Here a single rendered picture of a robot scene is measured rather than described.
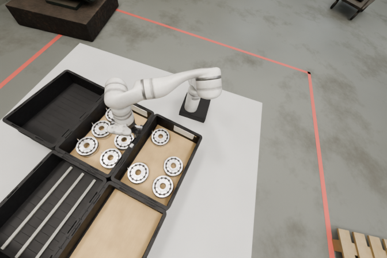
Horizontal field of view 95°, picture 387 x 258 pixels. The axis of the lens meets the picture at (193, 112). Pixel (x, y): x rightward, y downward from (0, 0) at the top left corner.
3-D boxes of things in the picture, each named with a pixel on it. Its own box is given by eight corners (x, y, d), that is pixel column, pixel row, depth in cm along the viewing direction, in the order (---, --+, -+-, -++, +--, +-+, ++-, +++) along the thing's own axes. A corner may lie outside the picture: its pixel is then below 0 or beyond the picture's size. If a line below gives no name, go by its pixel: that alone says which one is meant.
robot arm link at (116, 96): (99, 102, 52) (147, 95, 54) (101, 79, 56) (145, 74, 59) (108, 113, 58) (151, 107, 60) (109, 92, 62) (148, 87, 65)
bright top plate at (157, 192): (160, 171, 91) (160, 171, 91) (177, 182, 90) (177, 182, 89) (148, 189, 86) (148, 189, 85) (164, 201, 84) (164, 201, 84)
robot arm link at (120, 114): (113, 101, 70) (112, 121, 66) (102, 74, 57) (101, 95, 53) (131, 99, 72) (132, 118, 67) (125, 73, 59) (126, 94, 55)
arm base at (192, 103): (186, 100, 130) (189, 84, 116) (198, 104, 130) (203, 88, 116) (182, 110, 124) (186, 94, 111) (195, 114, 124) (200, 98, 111)
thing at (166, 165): (170, 153, 97) (170, 152, 96) (186, 162, 96) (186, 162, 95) (159, 169, 92) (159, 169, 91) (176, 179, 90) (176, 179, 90)
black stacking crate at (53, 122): (74, 82, 115) (67, 69, 105) (113, 101, 112) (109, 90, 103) (17, 131, 94) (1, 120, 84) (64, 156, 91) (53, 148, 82)
